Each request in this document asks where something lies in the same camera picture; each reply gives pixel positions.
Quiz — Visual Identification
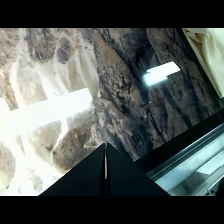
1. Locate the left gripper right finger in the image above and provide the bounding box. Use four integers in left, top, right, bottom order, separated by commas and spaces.
105, 142, 171, 197

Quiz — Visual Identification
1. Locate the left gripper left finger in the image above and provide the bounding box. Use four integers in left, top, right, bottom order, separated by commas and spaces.
39, 142, 107, 197

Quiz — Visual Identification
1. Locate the cream garment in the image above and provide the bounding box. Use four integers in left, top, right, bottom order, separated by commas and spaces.
181, 28, 224, 99

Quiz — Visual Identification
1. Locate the silver frame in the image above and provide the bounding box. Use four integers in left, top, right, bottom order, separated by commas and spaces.
146, 123, 224, 197

